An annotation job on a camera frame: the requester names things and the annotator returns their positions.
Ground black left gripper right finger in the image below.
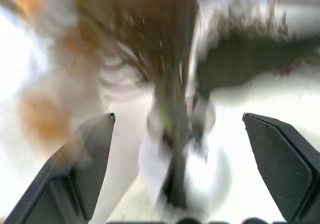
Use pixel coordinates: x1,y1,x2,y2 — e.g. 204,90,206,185
241,112,320,224

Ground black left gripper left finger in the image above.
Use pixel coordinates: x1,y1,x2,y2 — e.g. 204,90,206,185
0,113,116,224

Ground dark green flower bouquet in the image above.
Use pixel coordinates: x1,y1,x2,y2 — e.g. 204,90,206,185
192,9,320,100

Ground orange flower bouquet brown stems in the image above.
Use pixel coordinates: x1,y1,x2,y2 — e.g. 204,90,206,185
0,0,201,207

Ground white vase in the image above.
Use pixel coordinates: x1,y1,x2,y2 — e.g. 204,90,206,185
138,101,233,210

